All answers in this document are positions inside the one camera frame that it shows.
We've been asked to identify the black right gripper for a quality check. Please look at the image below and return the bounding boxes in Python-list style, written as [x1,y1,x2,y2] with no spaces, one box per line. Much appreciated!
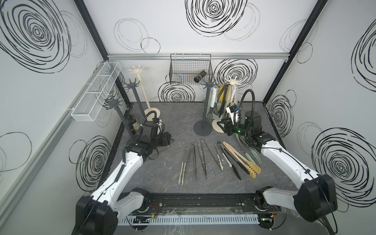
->
[216,117,251,139]

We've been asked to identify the green ringed steel tongs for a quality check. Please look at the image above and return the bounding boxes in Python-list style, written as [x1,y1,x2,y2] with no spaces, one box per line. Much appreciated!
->
[236,135,262,164]

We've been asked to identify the black slotted spatula tongs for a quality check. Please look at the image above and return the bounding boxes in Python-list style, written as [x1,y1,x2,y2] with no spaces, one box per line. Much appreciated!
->
[214,84,227,116]

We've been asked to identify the white handled slotted steel tongs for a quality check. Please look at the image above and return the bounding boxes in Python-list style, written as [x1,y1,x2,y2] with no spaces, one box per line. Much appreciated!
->
[229,85,238,105]

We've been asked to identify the clear handled steel tongs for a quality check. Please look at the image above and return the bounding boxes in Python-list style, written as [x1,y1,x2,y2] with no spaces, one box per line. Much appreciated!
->
[207,86,217,119]

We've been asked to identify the dark grey rack stand back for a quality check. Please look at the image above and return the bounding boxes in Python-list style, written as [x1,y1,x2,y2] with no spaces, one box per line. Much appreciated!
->
[193,81,214,137]

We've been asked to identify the dark grey rack stand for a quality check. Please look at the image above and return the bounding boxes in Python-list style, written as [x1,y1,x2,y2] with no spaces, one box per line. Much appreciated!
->
[107,99,145,156]
[193,81,214,137]
[124,78,158,139]

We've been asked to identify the dark grey rack stand front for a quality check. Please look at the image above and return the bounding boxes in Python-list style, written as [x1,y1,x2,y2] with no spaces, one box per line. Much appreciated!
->
[107,99,145,156]

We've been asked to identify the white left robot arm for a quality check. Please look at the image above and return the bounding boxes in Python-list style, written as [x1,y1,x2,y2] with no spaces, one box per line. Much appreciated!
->
[72,117,171,235]

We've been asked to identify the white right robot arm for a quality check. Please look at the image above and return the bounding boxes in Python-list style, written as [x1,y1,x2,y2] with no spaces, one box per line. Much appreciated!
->
[217,111,338,222]

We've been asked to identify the tall cream utensil rack stand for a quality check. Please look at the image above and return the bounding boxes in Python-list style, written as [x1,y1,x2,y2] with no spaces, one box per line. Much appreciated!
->
[129,65,161,118]

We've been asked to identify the black nylon tongs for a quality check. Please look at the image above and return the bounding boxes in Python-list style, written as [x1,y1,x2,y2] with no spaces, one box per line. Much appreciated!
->
[217,141,241,180]

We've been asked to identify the small steel tongs white tip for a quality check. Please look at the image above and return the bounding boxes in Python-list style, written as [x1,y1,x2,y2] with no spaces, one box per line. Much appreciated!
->
[215,144,232,170]

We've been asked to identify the wooden bamboo tongs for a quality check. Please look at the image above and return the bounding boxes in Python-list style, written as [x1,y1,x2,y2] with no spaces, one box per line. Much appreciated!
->
[222,142,261,179]

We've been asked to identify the slim black tongs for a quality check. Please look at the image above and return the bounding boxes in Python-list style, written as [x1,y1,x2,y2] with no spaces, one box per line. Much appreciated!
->
[195,139,222,180]

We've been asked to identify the small glass jar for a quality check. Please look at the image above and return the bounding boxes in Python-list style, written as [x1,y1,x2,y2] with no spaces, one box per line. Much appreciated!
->
[127,115,140,135]

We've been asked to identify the yellow sponge toast slice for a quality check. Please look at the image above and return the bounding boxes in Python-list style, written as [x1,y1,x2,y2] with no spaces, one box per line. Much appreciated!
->
[217,84,237,105]

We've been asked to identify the dark grey rack stand middle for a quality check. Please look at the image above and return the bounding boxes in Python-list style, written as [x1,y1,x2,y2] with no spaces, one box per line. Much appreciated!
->
[124,78,158,139]

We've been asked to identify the black pepper grinder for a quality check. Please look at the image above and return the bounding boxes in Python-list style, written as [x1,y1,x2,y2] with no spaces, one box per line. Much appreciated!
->
[193,70,207,83]

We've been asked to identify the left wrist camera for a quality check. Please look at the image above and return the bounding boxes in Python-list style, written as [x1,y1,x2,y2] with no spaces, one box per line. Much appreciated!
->
[152,117,164,135]

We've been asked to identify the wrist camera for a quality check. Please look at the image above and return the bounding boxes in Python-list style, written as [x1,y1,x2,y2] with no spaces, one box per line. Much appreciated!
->
[152,117,164,135]
[226,104,239,125]

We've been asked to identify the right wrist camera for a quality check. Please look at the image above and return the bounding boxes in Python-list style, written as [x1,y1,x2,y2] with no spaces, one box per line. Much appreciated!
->
[226,104,239,125]

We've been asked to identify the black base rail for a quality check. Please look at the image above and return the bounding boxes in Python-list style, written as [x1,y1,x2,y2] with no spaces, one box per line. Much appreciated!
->
[133,193,282,213]

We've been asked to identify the white wire wall basket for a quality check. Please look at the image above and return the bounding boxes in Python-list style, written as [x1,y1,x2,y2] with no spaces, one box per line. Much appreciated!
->
[71,61,121,122]

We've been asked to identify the black wire wall basket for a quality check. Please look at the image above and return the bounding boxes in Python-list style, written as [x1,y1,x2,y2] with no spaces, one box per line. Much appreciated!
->
[168,53,213,85]

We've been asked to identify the grey cable duct strip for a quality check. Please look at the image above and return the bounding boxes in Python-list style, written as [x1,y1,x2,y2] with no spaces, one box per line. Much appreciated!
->
[118,214,259,226]

